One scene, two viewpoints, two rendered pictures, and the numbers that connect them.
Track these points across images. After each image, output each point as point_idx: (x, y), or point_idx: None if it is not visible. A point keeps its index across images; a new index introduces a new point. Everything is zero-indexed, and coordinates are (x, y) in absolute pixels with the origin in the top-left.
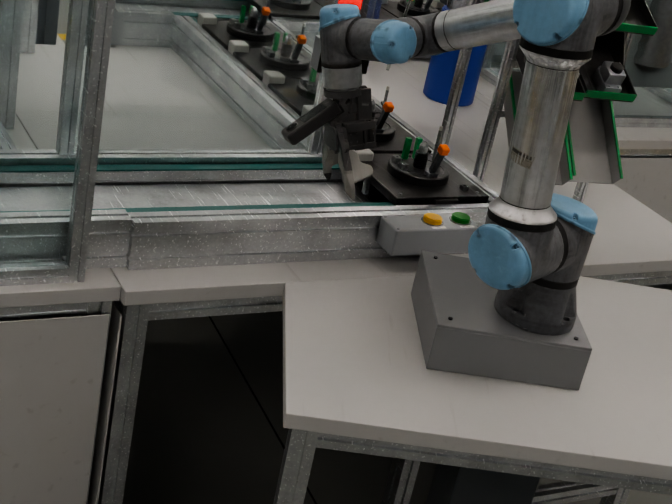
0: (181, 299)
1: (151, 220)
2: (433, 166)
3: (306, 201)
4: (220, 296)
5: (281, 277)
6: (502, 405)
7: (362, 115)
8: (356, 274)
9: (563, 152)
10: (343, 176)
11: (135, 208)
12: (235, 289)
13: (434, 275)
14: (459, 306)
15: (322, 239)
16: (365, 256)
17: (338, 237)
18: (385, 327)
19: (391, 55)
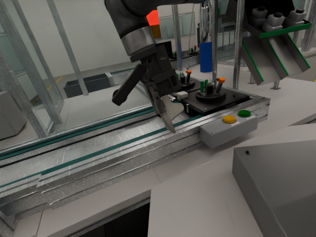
0: (82, 225)
1: (51, 180)
2: (217, 90)
3: (161, 125)
4: (110, 212)
5: (149, 183)
6: None
7: (163, 67)
8: (194, 164)
9: (278, 64)
10: (161, 117)
11: (55, 166)
12: (119, 205)
13: (257, 175)
14: (311, 223)
15: (169, 149)
16: (196, 147)
17: (178, 145)
18: (228, 225)
19: None
